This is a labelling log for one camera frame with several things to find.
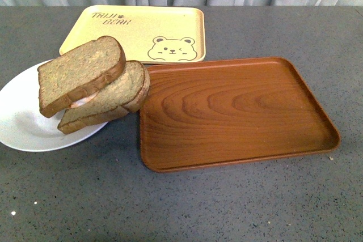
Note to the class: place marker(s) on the bread slice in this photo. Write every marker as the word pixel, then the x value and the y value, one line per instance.
pixel 79 73
pixel 124 95

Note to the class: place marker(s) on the white round plate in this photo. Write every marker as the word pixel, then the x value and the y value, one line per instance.
pixel 23 127

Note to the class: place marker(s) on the pink sandwich filling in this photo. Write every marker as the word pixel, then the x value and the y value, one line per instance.
pixel 82 101

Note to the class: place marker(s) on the brown wood-grain tray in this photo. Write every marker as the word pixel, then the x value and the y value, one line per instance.
pixel 232 111

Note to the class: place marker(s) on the yellow bear tray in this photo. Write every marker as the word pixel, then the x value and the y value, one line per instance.
pixel 149 34

